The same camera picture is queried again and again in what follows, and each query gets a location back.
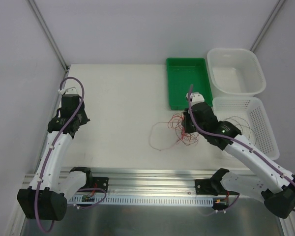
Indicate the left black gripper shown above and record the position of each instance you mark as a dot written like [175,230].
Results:
[81,117]

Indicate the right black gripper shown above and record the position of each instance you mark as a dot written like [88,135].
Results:
[187,123]

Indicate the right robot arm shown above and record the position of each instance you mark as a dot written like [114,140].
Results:
[275,186]

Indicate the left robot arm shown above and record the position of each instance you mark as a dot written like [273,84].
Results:
[46,197]

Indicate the white perforated basket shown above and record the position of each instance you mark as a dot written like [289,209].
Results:
[249,116]

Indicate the green plastic tray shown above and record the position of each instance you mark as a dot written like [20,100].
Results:
[181,74]

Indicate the white plastic tub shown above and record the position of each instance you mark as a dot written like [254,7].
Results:
[234,72]

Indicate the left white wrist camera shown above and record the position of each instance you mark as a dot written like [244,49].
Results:
[71,90]

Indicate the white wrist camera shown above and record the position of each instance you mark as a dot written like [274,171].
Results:
[71,90]
[195,97]

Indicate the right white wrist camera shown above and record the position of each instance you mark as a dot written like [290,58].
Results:
[195,97]

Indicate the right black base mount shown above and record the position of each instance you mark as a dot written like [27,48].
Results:
[208,187]

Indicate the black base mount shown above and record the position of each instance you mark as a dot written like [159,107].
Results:
[101,183]
[208,187]

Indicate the aluminium rail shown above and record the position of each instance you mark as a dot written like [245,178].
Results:
[131,182]

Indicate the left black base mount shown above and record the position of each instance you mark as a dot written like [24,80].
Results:
[101,183]

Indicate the white slotted cable duct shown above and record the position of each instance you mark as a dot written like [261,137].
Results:
[81,199]

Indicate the left aluminium corner post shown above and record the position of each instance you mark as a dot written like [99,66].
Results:
[43,25]

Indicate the aluminium corner post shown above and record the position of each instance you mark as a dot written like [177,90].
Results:
[43,25]
[267,24]

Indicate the right aluminium corner post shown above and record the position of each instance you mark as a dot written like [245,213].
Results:
[267,24]

